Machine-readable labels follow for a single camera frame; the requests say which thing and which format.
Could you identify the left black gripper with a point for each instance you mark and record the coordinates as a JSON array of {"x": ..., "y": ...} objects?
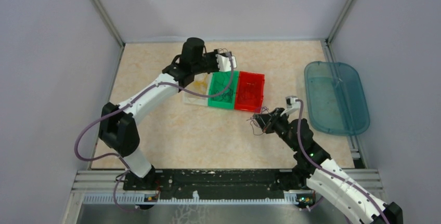
[{"x": 213, "y": 54}]

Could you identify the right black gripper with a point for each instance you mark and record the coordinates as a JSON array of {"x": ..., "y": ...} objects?
[{"x": 263, "y": 119}]

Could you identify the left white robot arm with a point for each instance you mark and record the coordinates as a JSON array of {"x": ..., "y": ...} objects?
[{"x": 118, "y": 125}]

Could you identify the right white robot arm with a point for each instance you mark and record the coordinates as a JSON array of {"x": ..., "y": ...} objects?
[{"x": 318, "y": 171}]

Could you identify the green plastic bin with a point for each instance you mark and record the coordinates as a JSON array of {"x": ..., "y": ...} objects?
[{"x": 218, "y": 83}]

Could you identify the white plastic bin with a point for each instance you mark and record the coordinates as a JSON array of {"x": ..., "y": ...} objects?
[{"x": 200, "y": 85}]

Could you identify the red plastic bin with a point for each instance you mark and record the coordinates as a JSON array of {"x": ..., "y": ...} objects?
[{"x": 250, "y": 91}]

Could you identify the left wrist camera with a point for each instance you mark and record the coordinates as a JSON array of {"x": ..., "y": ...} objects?
[{"x": 226, "y": 61}]

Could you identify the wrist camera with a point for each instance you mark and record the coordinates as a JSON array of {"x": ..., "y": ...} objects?
[
  {"x": 226, "y": 61},
  {"x": 292, "y": 105}
]

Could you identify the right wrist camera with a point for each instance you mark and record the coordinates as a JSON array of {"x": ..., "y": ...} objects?
[{"x": 292, "y": 105}]

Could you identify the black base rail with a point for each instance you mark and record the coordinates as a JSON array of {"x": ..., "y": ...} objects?
[{"x": 225, "y": 185}]

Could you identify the aluminium frame post right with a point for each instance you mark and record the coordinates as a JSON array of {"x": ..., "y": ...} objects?
[{"x": 340, "y": 21}]

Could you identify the aluminium frame post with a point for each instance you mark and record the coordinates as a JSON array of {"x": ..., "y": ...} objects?
[
  {"x": 106, "y": 19},
  {"x": 340, "y": 21}
]

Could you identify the aluminium frame post left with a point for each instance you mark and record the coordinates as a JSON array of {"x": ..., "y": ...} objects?
[{"x": 106, "y": 19}]

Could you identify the white cable duct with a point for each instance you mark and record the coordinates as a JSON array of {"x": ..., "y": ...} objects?
[{"x": 142, "y": 199}]

